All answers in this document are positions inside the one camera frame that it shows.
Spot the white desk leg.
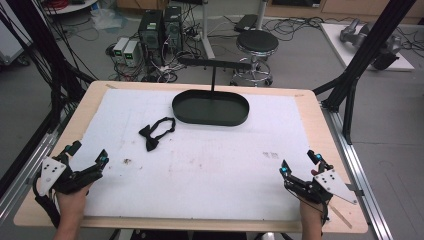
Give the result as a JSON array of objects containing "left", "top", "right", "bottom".
[
  {"left": 255, "top": 0, "right": 270, "bottom": 32},
  {"left": 199, "top": 0, "right": 216, "bottom": 61}
]

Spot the black flat box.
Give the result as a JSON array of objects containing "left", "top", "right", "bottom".
[{"left": 233, "top": 13, "right": 260, "bottom": 34}]

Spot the black computer tower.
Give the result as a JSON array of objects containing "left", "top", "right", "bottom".
[
  {"left": 137, "top": 9, "right": 165, "bottom": 67},
  {"left": 163, "top": 5, "right": 184, "bottom": 52}
]

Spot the grey equipment case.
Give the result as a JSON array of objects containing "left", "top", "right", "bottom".
[{"left": 0, "top": 18, "right": 34, "bottom": 67}]

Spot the person's right hand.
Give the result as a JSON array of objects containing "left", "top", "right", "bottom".
[{"left": 299, "top": 198, "right": 330, "bottom": 231}]

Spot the clear plastic bag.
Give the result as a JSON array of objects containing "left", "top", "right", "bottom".
[{"left": 90, "top": 7, "right": 129, "bottom": 32}]

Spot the person's left hand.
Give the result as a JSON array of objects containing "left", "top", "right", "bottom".
[{"left": 54, "top": 183, "right": 93, "bottom": 232}]

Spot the aluminium rail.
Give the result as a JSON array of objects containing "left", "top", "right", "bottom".
[
  {"left": 0, "top": 109, "right": 86, "bottom": 228},
  {"left": 320, "top": 101, "right": 395, "bottom": 240}
]

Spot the black bow tie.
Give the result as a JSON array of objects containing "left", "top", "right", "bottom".
[{"left": 138, "top": 116, "right": 177, "bottom": 153}]

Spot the white power supply box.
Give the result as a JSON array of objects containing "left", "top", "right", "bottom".
[
  {"left": 122, "top": 39, "right": 142, "bottom": 68},
  {"left": 112, "top": 36, "right": 130, "bottom": 64}
]

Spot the white round table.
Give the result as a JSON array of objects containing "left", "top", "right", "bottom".
[{"left": 42, "top": 0, "right": 100, "bottom": 16}]

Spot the white table mat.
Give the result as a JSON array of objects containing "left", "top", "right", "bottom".
[{"left": 69, "top": 87, "right": 318, "bottom": 224}]

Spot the black stand with oval base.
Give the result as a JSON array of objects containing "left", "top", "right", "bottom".
[{"left": 171, "top": 56, "right": 253, "bottom": 128}]

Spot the black round stool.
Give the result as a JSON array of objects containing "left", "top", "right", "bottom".
[{"left": 229, "top": 29, "right": 280, "bottom": 88}]

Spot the black frame post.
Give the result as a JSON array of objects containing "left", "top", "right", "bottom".
[
  {"left": 312, "top": 0, "right": 418, "bottom": 146},
  {"left": 0, "top": 0, "right": 98, "bottom": 134}
]

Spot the white floor board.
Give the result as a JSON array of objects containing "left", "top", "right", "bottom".
[{"left": 319, "top": 21, "right": 416, "bottom": 73}]

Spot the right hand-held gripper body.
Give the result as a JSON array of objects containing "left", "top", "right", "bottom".
[{"left": 283, "top": 169, "right": 359, "bottom": 206}]

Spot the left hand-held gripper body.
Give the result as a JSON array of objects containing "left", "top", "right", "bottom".
[{"left": 35, "top": 155, "right": 105, "bottom": 198}]

